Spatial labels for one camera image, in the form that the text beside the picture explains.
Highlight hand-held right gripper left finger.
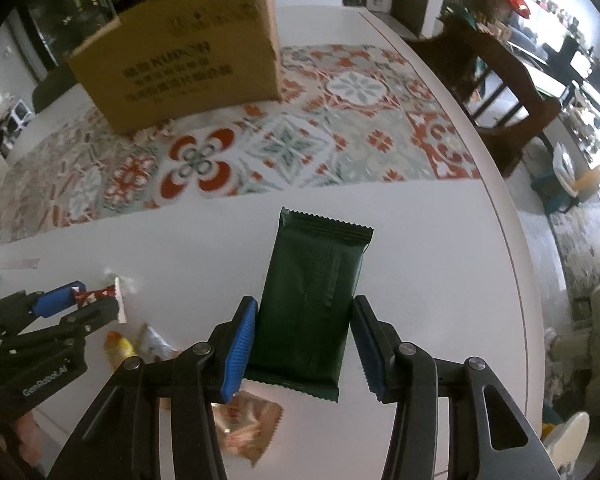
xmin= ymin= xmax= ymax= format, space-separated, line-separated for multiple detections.
xmin=47 ymin=296 xmax=260 ymax=480

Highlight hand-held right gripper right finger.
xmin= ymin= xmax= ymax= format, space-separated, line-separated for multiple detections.
xmin=350 ymin=295 xmax=563 ymax=480

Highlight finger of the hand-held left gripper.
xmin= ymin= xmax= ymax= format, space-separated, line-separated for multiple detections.
xmin=0 ymin=298 xmax=120 ymax=357
xmin=0 ymin=282 xmax=88 ymax=338

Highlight red and white striped packet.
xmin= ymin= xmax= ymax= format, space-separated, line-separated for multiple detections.
xmin=72 ymin=270 xmax=141 ymax=324

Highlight dark green snack packet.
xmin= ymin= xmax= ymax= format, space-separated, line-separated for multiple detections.
xmin=242 ymin=207 xmax=374 ymax=404

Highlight brown cardboard box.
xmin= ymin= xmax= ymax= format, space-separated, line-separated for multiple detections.
xmin=65 ymin=0 xmax=284 ymax=135

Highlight small yellow snack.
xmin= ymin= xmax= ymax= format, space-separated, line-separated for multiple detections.
xmin=104 ymin=330 xmax=134 ymax=369

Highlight small white snack packet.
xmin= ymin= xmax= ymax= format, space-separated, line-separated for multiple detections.
xmin=134 ymin=323 xmax=179 ymax=361

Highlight shiny copper snack packet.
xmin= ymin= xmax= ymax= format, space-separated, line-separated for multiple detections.
xmin=210 ymin=392 xmax=284 ymax=469

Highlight white patterned table mat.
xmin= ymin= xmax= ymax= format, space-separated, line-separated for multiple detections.
xmin=0 ymin=5 xmax=527 ymax=480

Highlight dark wooden chair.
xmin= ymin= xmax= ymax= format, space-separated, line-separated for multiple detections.
xmin=409 ymin=19 xmax=564 ymax=177

